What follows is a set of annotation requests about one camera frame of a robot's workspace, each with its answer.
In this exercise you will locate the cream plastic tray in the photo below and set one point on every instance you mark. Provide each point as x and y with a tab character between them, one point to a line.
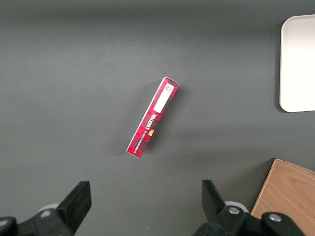
299	64

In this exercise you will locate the red tartan shortbread box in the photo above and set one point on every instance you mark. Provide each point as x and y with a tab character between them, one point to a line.
152	118

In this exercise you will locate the wooden drawer cabinet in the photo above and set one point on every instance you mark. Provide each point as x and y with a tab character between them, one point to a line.
290	194

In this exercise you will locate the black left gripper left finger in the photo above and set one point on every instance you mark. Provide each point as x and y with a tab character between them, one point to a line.
71	209

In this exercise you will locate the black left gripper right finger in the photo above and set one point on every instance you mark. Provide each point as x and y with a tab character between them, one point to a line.
216	211

